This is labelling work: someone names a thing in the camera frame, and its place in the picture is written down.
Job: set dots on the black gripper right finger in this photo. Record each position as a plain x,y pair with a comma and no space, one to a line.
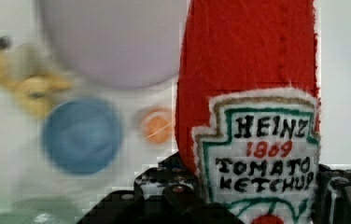
333,196

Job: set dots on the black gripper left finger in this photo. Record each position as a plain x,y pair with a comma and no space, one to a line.
165,194

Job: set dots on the red plush ketchup bottle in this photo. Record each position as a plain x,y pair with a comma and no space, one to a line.
247,107

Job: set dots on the orange slice toy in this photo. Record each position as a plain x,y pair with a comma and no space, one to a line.
156,125

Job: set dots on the blue bowl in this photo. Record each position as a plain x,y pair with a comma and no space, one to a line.
82,136

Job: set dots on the green mug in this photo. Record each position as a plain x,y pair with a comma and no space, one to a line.
51,210

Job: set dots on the lilac round plate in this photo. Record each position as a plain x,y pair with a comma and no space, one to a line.
123,44

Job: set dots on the peeled banana toy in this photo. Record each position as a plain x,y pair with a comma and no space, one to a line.
31,84

